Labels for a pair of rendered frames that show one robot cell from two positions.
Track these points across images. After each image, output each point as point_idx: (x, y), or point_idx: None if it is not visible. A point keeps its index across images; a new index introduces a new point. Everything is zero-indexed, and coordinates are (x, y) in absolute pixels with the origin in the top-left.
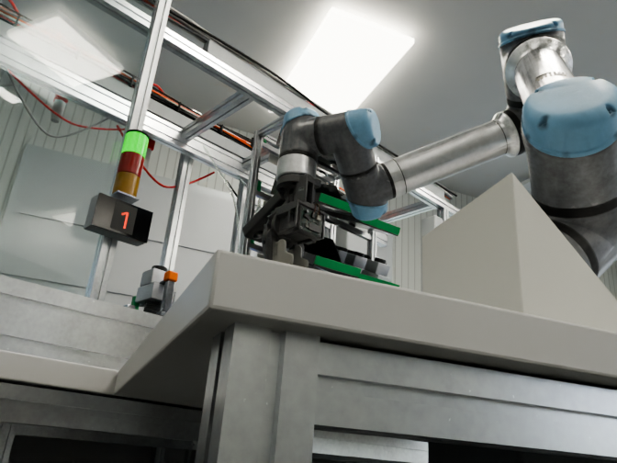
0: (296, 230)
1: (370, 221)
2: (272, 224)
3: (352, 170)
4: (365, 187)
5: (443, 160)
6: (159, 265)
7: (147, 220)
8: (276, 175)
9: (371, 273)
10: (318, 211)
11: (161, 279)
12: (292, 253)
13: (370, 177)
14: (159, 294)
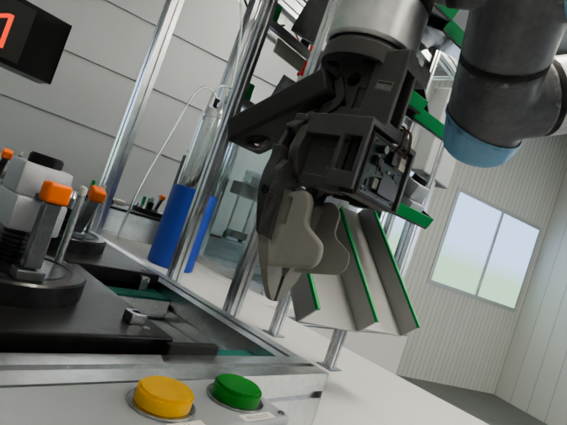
0: (346, 190)
1: (427, 121)
2: (292, 150)
3: (502, 64)
4: (509, 109)
5: None
6: (42, 156)
7: (56, 39)
8: (331, 29)
9: (402, 195)
10: (403, 148)
11: (40, 187)
12: (316, 214)
13: (530, 90)
14: (27, 222)
